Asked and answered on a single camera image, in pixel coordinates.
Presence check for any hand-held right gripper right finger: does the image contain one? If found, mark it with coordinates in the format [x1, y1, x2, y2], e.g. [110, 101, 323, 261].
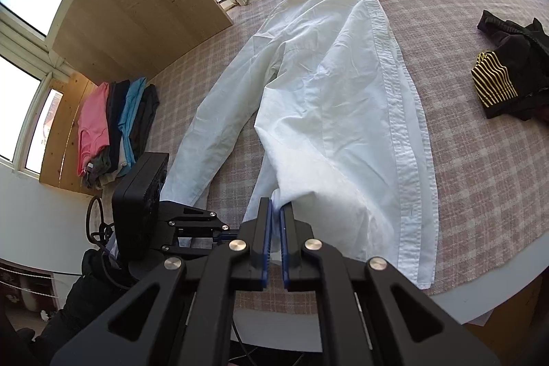
[280, 203, 500, 366]

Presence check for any pink plaid blanket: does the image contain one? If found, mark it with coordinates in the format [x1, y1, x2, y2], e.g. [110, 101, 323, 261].
[143, 0, 549, 298]

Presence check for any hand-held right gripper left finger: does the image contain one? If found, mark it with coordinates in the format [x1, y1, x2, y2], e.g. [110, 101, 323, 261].
[51, 197, 275, 366]

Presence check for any large plywood board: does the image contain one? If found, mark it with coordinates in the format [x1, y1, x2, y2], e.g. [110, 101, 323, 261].
[50, 0, 233, 81]

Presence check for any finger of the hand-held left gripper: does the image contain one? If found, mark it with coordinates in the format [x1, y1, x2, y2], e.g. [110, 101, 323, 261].
[160, 237, 224, 259]
[160, 201, 241, 240]

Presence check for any white button shirt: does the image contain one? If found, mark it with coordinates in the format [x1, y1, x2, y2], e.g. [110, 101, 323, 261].
[161, 0, 440, 290]

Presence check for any pine plank board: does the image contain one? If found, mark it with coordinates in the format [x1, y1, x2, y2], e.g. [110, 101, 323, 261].
[39, 72, 112, 195]

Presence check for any black cable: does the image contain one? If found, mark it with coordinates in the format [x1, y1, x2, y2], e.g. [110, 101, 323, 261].
[86, 197, 114, 251]

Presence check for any stack of folded clothes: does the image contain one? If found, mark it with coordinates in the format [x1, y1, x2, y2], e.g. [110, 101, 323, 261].
[76, 77, 160, 190]

